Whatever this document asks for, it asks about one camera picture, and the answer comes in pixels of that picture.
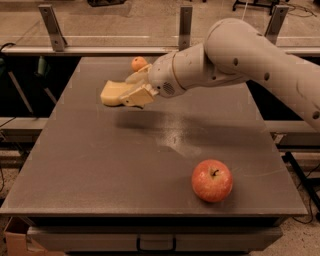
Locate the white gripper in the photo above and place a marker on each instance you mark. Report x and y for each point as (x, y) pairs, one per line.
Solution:
(162, 77)

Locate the yellow sponge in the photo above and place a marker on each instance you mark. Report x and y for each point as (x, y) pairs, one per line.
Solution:
(110, 95)

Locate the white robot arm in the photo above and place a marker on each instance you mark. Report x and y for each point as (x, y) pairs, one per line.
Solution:
(233, 52)

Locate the small orange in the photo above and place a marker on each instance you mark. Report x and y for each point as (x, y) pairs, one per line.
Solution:
(138, 63)

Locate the red apple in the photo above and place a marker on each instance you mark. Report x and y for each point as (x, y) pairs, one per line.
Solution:
(212, 181)

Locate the cardboard box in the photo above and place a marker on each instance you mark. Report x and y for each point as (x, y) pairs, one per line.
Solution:
(18, 244)

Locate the middle metal bracket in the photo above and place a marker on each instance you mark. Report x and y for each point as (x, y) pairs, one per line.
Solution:
(185, 20)

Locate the metal bracket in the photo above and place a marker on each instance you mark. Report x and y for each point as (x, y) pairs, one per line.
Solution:
(185, 20)
(57, 40)
(275, 23)

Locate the left metal bracket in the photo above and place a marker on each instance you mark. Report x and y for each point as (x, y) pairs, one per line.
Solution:
(57, 40)

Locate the right metal bracket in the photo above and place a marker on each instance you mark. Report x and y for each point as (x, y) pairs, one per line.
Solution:
(275, 23)

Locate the grey drawer with handle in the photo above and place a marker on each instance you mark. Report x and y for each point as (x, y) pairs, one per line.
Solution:
(155, 239)

